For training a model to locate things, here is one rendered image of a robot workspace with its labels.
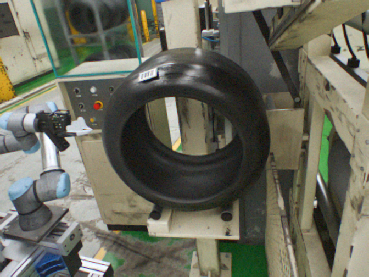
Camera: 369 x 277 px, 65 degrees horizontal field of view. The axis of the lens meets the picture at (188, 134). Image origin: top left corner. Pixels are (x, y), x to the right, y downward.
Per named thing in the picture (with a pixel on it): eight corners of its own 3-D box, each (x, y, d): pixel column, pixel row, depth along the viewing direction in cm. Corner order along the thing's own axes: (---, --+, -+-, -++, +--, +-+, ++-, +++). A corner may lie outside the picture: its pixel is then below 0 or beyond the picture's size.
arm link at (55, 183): (43, 205, 143) (33, 111, 163) (74, 198, 146) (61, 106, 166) (33, 201, 132) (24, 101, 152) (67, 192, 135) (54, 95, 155)
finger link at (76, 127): (86, 123, 107) (62, 121, 108) (88, 137, 110) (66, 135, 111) (89, 119, 109) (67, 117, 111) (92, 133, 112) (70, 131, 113)
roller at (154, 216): (177, 168, 144) (169, 170, 145) (174, 160, 142) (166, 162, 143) (162, 220, 113) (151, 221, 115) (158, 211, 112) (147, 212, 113)
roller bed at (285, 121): (261, 148, 148) (262, 93, 134) (291, 147, 146) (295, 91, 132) (264, 170, 131) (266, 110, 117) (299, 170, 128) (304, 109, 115)
